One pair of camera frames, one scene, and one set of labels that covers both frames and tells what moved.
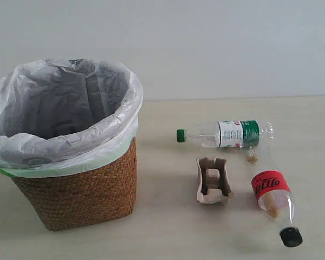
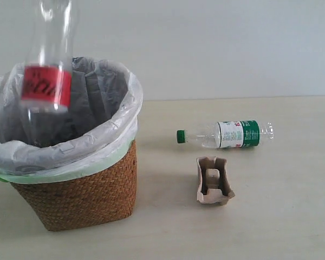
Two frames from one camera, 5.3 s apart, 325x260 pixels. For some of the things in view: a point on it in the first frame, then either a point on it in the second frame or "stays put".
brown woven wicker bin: x=69 y=202 stays put
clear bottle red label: x=273 y=194 → x=47 y=74
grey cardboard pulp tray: x=213 y=183 stays put
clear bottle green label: x=239 y=134 stays put
